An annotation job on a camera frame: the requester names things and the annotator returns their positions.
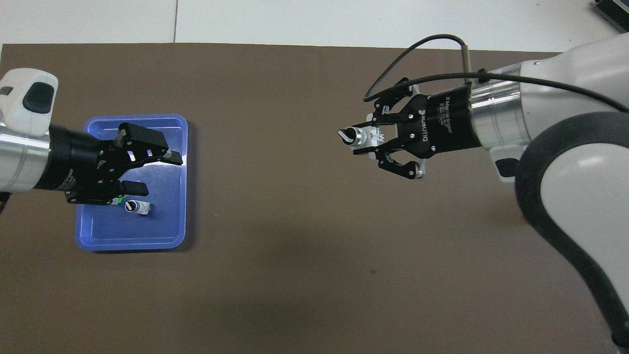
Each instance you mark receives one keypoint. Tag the blue plastic tray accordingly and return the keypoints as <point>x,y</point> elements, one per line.
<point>167,221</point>

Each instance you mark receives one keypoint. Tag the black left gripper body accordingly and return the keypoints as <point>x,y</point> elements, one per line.
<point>78,164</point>

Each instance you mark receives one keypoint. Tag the grey ribbed metal device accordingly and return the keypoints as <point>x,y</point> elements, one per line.
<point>614,12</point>

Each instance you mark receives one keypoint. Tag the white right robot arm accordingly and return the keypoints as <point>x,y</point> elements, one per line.
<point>580,147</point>

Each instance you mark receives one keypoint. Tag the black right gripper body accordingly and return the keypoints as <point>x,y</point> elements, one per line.
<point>447,123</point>

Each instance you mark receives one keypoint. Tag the selector switch with black knob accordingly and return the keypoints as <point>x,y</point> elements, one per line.
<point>361,137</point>
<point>138,207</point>
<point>118,200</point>

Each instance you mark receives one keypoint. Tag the brown table mat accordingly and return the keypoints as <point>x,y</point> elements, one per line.
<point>295,221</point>

